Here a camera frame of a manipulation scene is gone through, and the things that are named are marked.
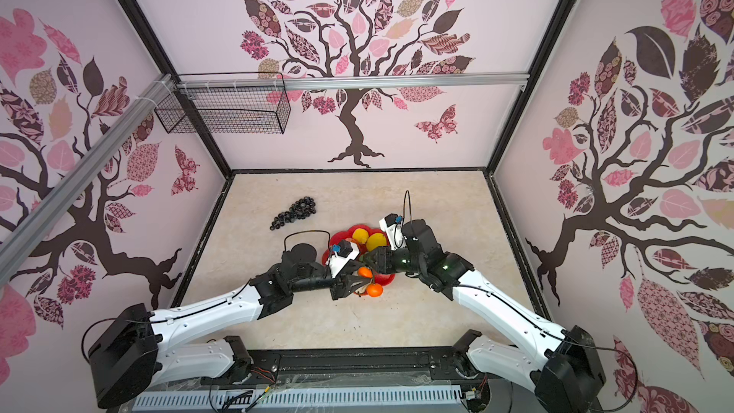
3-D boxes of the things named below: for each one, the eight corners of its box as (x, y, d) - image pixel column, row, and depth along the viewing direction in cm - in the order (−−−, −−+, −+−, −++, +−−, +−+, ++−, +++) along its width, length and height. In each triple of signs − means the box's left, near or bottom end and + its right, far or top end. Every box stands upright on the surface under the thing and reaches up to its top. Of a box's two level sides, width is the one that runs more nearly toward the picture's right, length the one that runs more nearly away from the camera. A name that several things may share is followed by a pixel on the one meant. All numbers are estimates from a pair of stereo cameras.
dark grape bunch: (275, 236, 102) (272, 228, 98) (268, 225, 105) (264, 218, 101) (318, 211, 109) (316, 203, 105) (311, 202, 112) (308, 193, 109)
